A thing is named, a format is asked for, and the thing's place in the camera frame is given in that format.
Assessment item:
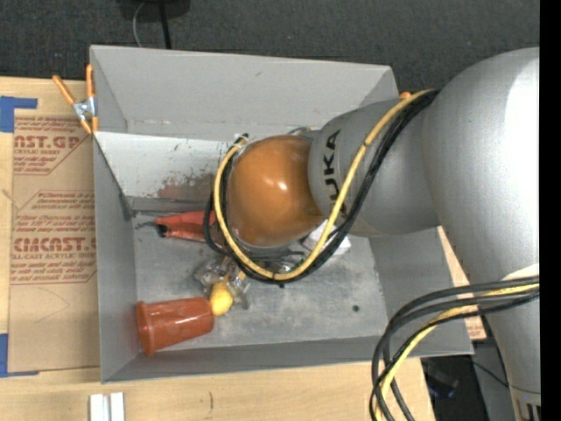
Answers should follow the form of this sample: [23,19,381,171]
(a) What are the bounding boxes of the grey metal bin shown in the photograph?
[89,45,476,384]

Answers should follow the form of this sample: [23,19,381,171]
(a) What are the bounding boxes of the yellow toy lemon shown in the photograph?
[209,278,234,317]

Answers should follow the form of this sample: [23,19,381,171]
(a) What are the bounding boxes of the clear glass thing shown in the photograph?
[194,255,252,310]

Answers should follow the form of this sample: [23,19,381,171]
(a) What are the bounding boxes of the red plastic cup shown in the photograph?
[135,296,216,358]

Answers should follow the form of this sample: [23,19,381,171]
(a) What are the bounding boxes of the brown cardboard board, red print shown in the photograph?
[0,75,101,379]

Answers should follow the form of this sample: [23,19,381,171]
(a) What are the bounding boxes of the red-handled pliers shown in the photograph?
[135,210,218,243]

